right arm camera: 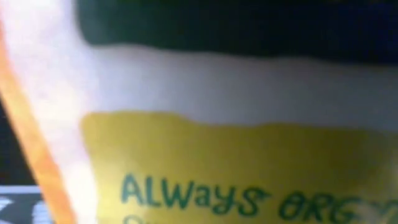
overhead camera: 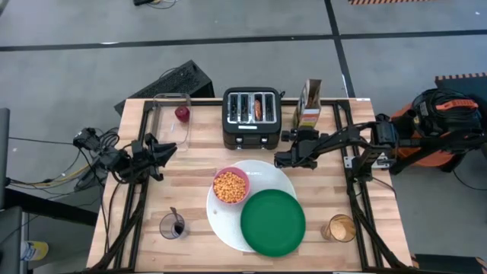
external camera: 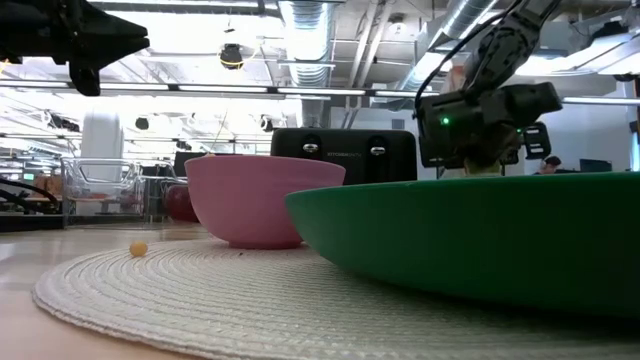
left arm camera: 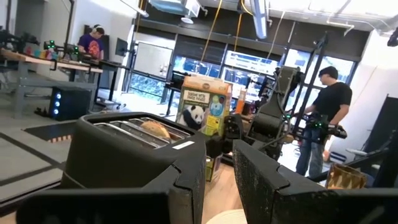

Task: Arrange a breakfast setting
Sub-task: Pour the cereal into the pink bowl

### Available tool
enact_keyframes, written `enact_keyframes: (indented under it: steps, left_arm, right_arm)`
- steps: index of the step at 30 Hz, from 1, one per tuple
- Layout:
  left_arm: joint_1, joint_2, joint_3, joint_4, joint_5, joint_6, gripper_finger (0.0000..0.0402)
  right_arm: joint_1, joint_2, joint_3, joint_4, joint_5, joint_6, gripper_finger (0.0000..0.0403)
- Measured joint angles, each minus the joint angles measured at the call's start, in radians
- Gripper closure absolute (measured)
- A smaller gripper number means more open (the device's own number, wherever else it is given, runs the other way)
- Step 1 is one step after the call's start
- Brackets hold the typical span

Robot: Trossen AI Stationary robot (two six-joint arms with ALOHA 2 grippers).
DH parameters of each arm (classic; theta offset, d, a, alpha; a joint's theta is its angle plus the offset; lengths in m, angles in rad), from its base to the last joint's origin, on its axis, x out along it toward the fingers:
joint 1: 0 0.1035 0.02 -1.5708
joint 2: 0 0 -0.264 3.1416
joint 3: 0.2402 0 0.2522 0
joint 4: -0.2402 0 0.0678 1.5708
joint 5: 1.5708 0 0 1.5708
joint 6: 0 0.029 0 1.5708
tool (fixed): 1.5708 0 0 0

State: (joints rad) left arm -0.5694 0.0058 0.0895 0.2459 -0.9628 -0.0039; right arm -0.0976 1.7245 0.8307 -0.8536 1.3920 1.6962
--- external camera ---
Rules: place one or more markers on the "black ceiling dome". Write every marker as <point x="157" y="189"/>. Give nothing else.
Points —
<point x="231" y="56"/>

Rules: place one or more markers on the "silver ventilation duct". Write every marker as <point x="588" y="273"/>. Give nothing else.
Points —
<point x="306" y="50"/>
<point x="465" y="20"/>

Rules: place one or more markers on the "white column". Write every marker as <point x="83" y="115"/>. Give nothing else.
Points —
<point x="102" y="135"/>

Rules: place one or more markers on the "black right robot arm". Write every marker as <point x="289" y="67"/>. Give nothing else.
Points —
<point x="505" y="45"/>

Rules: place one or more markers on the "black four-slot toaster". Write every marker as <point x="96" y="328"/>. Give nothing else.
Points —
<point x="345" y="155"/>

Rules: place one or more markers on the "green plate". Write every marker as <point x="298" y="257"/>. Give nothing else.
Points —
<point x="475" y="235"/>

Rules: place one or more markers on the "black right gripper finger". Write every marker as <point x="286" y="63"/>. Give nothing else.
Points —
<point x="536" y="142"/>
<point x="440" y="149"/>

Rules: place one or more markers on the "clear plastic container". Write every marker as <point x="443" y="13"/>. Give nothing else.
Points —
<point x="100" y="172"/>

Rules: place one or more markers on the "pink bowl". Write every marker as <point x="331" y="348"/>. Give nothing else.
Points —
<point x="250" y="205"/>

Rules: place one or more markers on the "black aluminium table frame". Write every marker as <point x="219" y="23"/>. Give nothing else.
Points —
<point x="30" y="223"/>

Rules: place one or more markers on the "black perforated computer case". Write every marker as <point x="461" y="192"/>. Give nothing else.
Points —
<point x="187" y="162"/>

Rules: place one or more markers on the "dark computer monitor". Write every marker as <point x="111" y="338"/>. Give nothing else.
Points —
<point x="596" y="166"/>

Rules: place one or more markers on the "stray orange cereal ball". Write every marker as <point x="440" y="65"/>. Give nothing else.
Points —
<point x="138" y="249"/>

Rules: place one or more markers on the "white plate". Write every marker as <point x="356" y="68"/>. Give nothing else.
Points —
<point x="225" y="305"/>

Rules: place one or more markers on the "red apple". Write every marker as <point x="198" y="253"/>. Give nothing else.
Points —
<point x="180" y="205"/>

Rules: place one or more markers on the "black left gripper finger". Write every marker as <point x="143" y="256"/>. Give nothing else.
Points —
<point x="86" y="80"/>
<point x="110" y="40"/>

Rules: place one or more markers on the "person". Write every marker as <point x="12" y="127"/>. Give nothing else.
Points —
<point x="550" y="164"/>

